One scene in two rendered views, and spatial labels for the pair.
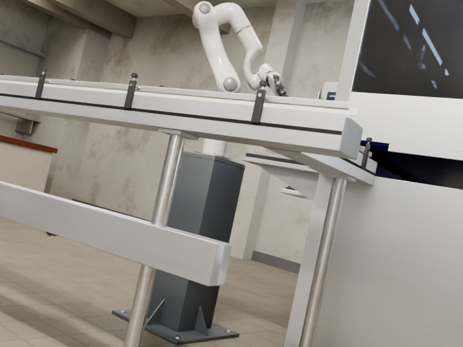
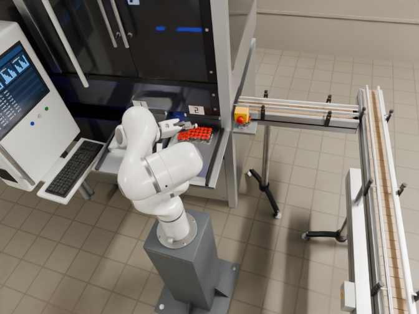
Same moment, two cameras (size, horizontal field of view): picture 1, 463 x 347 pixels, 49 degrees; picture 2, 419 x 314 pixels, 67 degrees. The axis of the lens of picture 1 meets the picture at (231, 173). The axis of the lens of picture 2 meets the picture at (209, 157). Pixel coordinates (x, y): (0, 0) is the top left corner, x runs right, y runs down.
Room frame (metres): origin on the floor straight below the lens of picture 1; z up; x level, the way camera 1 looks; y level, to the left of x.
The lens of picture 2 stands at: (2.57, 0.85, 2.22)
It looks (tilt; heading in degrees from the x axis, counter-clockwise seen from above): 50 degrees down; 256
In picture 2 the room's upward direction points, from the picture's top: 8 degrees counter-clockwise
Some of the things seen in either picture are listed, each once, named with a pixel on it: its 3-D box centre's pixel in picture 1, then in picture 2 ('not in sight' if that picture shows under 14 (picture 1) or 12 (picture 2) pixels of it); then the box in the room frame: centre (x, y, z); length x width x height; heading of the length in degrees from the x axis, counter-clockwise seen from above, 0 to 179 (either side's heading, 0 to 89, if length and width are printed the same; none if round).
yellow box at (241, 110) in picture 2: not in sight; (241, 113); (2.07, -0.35, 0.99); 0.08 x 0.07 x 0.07; 57
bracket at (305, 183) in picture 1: (291, 184); not in sight; (2.32, -0.28, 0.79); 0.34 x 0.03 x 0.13; 57
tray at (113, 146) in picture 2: not in sight; (140, 130); (2.62, -0.57, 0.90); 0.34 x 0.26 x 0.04; 57
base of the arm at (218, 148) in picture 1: (215, 140); (173, 220); (2.60, 0.11, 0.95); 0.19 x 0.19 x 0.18
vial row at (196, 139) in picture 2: not in sight; (194, 139); (2.35, -0.37, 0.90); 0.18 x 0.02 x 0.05; 146
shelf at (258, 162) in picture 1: (318, 177); (164, 145); (2.52, -0.42, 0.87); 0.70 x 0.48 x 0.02; 147
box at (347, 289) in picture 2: not in sight; (347, 296); (1.92, 0.59, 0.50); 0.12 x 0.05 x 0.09; 57
